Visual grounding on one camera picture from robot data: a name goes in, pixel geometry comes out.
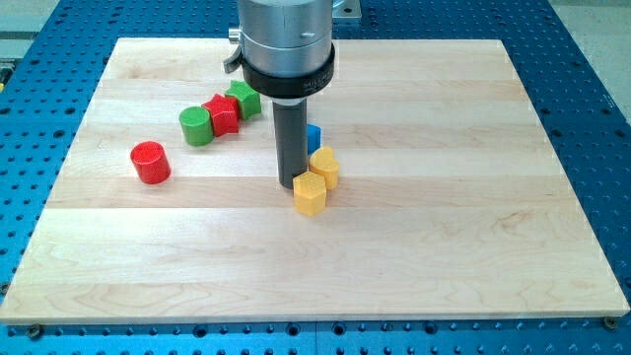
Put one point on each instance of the red star block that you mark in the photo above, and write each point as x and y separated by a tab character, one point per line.
224	113

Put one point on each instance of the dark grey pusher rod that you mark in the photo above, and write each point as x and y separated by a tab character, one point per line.
290	124

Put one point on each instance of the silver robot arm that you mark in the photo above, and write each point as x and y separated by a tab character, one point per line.
286	53

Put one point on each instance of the yellow heart block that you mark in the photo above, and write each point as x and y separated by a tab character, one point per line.
323	162

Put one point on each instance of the green cylinder block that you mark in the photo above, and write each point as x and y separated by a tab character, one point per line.
196	126

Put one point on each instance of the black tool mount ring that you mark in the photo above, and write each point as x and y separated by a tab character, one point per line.
290	88

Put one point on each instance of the green star block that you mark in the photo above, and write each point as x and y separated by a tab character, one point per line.
248	98

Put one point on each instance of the blue block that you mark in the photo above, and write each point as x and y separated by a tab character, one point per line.
313	138

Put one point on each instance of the blue perforated metal table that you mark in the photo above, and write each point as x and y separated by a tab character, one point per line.
569	55

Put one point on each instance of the light wooden board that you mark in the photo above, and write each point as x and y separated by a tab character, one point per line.
451	201

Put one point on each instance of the red cylinder block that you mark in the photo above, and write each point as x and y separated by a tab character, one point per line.
150	162

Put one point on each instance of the yellow hexagon block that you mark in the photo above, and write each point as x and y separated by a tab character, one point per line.
309	193

